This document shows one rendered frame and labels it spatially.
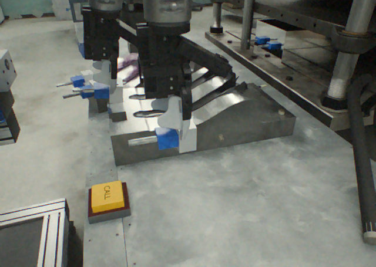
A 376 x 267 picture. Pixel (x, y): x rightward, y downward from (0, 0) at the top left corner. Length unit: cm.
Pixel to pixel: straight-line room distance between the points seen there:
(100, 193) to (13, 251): 88
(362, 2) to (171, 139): 70
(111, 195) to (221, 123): 32
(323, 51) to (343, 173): 88
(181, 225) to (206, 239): 6
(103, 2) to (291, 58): 99
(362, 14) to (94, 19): 75
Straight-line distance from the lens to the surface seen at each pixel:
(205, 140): 72
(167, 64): 46
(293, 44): 141
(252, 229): 57
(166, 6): 43
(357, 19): 101
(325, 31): 120
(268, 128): 79
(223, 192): 62
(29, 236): 145
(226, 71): 50
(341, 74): 104
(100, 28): 72
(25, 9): 806
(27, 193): 200
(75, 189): 190
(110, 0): 68
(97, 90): 78
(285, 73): 136
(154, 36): 45
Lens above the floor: 124
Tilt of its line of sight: 31 degrees down
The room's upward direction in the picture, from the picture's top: straight up
